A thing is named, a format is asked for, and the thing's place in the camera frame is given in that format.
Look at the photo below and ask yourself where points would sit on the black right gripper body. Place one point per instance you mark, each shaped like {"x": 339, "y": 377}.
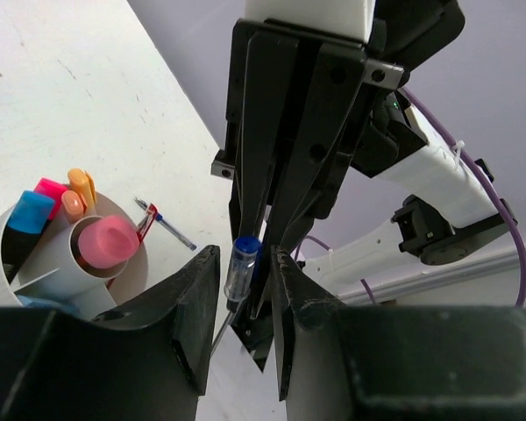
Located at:
{"x": 379, "y": 77}

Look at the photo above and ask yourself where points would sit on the white round pen holder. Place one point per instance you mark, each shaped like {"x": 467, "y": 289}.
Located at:
{"x": 52, "y": 272}

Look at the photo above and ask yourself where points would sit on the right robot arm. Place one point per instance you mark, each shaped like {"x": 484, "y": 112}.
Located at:
{"x": 451, "y": 210}

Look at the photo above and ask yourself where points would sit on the yellow capped orange highlighter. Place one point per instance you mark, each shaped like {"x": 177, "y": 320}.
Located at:
{"x": 83, "y": 184}

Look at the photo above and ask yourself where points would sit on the red gel pen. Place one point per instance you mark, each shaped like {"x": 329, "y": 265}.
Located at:
{"x": 147, "y": 221}

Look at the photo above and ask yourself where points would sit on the black highlighter blue cap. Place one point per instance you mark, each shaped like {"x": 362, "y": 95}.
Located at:
{"x": 23, "y": 230}

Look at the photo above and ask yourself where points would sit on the black highlighter pink cap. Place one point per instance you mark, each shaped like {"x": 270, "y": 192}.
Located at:
{"x": 53, "y": 190}

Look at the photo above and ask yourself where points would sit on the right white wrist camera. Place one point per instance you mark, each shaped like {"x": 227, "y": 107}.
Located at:
{"x": 350, "y": 18}

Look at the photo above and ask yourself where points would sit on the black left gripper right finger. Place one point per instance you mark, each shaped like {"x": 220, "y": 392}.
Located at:
{"x": 341, "y": 362}

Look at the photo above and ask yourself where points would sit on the pink capped highlighter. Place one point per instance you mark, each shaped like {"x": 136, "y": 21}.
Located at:
{"x": 108, "y": 242}

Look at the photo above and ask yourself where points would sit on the blue gel pen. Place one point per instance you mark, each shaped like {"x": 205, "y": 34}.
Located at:
{"x": 168, "y": 226}

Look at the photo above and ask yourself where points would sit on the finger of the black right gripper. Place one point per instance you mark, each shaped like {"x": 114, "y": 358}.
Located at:
{"x": 270, "y": 122}
{"x": 335, "y": 81}

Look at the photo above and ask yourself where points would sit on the blue transparent highlighter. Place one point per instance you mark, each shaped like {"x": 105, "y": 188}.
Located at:
{"x": 31, "y": 302}

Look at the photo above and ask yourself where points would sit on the grey highlighter orange cap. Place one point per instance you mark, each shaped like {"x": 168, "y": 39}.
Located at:
{"x": 73, "y": 206}

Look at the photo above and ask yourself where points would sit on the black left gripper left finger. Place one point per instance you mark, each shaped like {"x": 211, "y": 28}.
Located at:
{"x": 147, "y": 359}

